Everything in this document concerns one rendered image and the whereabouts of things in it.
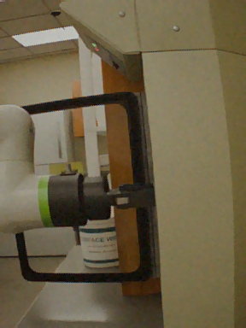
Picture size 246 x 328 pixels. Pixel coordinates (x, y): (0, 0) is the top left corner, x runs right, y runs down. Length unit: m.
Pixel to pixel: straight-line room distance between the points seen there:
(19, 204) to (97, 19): 0.34
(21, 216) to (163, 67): 0.35
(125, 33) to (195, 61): 0.11
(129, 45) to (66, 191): 0.27
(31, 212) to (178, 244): 0.26
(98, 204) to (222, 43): 0.33
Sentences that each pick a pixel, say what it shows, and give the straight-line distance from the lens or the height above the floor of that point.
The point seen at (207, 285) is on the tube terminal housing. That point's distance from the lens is 0.69.
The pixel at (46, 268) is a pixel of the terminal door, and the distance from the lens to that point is 1.05.
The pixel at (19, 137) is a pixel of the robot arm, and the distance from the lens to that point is 0.82.
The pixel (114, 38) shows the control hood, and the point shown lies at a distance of 0.67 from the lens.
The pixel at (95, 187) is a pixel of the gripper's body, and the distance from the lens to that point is 0.78.
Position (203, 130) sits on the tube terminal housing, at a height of 1.29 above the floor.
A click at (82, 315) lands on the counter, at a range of 0.97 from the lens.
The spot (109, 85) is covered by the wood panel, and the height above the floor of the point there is 1.41.
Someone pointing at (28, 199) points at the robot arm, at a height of 1.21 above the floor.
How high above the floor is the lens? 1.28
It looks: 3 degrees down
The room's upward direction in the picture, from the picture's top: 5 degrees counter-clockwise
